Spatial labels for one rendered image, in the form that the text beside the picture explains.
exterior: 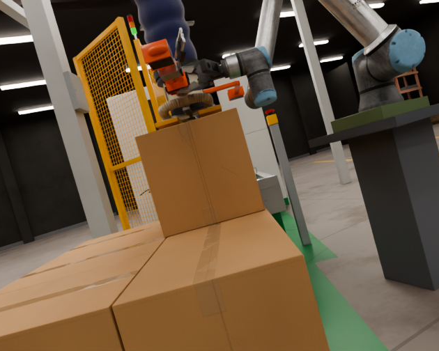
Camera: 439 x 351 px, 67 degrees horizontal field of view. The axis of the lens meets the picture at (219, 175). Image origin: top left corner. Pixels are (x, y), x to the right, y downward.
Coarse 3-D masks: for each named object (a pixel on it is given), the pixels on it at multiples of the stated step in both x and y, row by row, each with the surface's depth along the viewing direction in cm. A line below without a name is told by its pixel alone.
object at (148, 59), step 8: (160, 40) 91; (144, 48) 91; (168, 48) 91; (144, 56) 91; (152, 56) 91; (160, 56) 91; (168, 56) 91; (152, 64) 93; (160, 64) 95; (168, 64) 97
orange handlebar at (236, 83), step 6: (150, 48) 90; (156, 48) 89; (162, 48) 89; (150, 54) 90; (174, 60) 102; (180, 78) 119; (222, 84) 158; (228, 84) 158; (234, 84) 158; (204, 90) 158; (210, 90) 158; (216, 90) 158; (234, 90) 174
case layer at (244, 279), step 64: (64, 256) 151; (128, 256) 110; (192, 256) 86; (256, 256) 71; (0, 320) 78; (64, 320) 66; (128, 320) 66; (192, 320) 65; (256, 320) 65; (320, 320) 65
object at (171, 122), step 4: (164, 120) 139; (168, 120) 139; (172, 120) 139; (176, 120) 139; (180, 120) 149; (156, 124) 139; (160, 124) 139; (164, 124) 139; (168, 124) 139; (172, 124) 143; (176, 124) 146; (160, 128) 145
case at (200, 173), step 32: (192, 128) 124; (224, 128) 123; (160, 160) 124; (192, 160) 124; (224, 160) 124; (160, 192) 125; (192, 192) 125; (224, 192) 124; (256, 192) 124; (160, 224) 126; (192, 224) 125
